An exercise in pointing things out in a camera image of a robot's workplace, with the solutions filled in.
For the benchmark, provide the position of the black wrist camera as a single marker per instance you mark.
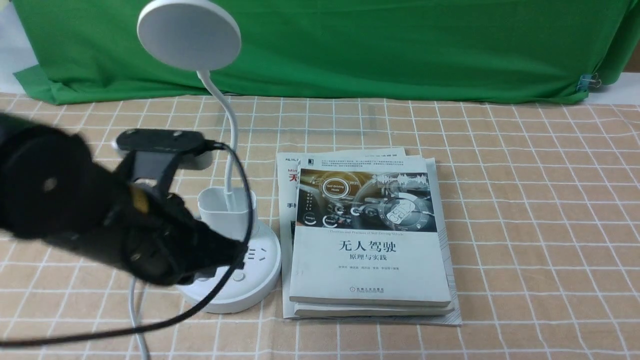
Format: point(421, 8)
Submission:
point(169, 141)

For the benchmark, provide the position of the top book self-driving cover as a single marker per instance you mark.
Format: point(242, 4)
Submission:
point(367, 260)

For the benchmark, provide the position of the white desk lamp with base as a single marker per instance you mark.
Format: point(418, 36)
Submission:
point(200, 36)

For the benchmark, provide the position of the blue binder clip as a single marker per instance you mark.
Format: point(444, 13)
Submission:
point(588, 81)

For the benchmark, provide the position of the checkered beige tablecloth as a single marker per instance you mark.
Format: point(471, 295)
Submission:
point(541, 205)

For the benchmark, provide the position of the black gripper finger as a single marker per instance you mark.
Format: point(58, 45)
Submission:
point(232, 255)

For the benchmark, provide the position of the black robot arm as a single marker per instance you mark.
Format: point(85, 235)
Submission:
point(53, 190)

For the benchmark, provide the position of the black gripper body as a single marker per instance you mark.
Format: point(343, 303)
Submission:
point(159, 241)

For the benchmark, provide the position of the bottom white red book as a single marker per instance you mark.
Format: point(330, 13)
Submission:
point(287, 172)

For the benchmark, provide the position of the green backdrop cloth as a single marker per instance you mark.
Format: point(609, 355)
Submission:
point(497, 51)

